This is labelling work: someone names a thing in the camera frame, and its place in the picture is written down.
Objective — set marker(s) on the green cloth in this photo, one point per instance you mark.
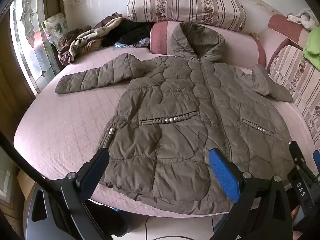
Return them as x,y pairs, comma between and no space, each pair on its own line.
313,45

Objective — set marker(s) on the white crumpled cloth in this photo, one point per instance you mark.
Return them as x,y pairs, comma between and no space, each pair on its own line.
303,17

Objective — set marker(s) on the pale pink quilted bed cover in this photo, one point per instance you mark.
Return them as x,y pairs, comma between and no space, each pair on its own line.
62,120

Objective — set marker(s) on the black clothes pile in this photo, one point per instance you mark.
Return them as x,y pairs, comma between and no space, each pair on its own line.
130,33

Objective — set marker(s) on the striped floral pillow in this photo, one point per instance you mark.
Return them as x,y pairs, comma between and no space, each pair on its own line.
185,2

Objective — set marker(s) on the stained glass window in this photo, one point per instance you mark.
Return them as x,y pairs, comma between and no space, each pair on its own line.
27,30

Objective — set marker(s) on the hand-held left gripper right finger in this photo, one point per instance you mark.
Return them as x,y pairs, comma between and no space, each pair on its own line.
222,172

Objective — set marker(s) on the floral small pillow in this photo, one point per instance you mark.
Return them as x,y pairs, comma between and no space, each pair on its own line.
56,25

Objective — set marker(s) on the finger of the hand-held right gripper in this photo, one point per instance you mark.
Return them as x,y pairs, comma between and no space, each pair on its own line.
317,160
297,156

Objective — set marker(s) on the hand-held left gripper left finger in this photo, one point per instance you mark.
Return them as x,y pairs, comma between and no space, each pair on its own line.
96,165

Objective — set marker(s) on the striped floral cushion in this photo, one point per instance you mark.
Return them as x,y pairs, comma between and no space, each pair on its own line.
300,80

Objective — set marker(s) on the pink bolster pillow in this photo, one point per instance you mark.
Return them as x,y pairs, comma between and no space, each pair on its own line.
280,25
237,47

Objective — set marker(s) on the olive quilted hooded jacket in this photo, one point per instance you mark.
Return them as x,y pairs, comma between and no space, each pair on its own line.
175,105

